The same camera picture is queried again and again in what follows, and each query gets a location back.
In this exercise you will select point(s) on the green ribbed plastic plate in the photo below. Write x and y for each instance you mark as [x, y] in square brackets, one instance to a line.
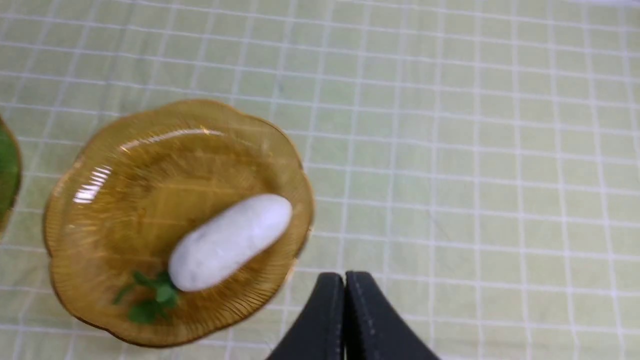
[10, 174]

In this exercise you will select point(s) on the right gripper black left finger radish side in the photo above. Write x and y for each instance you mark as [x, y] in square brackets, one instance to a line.
[317, 333]

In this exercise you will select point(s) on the right gripper black right finger radish side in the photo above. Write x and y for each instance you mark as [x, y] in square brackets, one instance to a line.
[374, 330]

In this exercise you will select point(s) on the white toy radish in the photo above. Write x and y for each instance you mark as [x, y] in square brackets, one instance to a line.
[210, 254]

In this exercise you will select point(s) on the green checked tablecloth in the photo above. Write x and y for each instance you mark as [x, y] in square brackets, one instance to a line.
[480, 158]

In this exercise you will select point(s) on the amber ribbed plastic plate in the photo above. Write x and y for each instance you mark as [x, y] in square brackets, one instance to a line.
[142, 183]

